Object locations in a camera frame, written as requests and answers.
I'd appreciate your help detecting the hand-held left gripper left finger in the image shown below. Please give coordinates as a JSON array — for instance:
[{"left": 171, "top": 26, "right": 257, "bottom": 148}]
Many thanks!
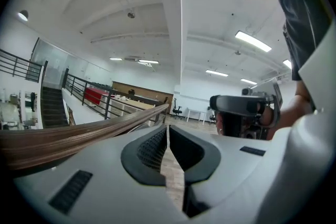
[{"left": 12, "top": 124, "right": 195, "bottom": 224}]

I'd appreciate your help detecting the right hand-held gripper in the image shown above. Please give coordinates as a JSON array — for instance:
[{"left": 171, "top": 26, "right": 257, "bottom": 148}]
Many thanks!
[{"left": 209, "top": 82, "right": 283, "bottom": 140}]

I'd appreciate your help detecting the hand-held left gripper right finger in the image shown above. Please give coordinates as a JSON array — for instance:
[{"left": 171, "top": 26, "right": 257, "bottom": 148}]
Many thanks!
[{"left": 169, "top": 124, "right": 273, "bottom": 224}]

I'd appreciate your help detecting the person's right forearm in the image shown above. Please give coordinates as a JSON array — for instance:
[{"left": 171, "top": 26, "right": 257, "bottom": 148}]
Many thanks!
[{"left": 274, "top": 86, "right": 316, "bottom": 131}]

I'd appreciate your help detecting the person's right hand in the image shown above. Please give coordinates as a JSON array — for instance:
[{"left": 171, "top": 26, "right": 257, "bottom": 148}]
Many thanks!
[{"left": 260, "top": 106, "right": 276, "bottom": 127}]

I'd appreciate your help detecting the small white table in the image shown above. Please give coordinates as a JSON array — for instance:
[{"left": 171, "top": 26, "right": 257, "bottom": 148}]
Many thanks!
[{"left": 186, "top": 108, "right": 208, "bottom": 123}]

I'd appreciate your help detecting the wooden handrail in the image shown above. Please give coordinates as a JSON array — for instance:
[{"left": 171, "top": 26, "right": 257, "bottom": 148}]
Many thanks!
[{"left": 0, "top": 103, "right": 170, "bottom": 172}]

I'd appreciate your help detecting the long white desk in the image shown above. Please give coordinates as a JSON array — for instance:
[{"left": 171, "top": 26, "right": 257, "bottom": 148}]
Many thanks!
[{"left": 101, "top": 95, "right": 161, "bottom": 119}]

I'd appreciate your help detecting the red cabinet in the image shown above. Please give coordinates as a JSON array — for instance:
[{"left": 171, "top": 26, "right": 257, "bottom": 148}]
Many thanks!
[{"left": 83, "top": 87, "right": 110, "bottom": 106}]

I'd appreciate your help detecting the dark staircase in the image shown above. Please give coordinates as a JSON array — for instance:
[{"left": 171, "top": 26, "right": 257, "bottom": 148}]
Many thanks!
[{"left": 40, "top": 86, "right": 70, "bottom": 130}]

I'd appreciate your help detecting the black metal railing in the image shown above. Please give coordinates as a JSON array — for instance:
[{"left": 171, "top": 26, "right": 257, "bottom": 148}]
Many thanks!
[
  {"left": 0, "top": 48, "right": 49, "bottom": 84},
  {"left": 61, "top": 68, "right": 169, "bottom": 124}
]

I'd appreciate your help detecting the person's black shirt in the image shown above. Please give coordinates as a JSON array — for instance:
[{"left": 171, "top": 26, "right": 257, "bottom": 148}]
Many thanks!
[{"left": 267, "top": 0, "right": 336, "bottom": 111}]

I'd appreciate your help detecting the glass partition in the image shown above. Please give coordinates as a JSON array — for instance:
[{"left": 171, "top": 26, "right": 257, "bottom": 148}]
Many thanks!
[{"left": 30, "top": 37, "right": 89, "bottom": 86}]

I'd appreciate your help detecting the dome pendant lamp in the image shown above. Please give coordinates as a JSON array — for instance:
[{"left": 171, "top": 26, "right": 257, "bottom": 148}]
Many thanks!
[{"left": 17, "top": 9, "right": 29, "bottom": 22}]

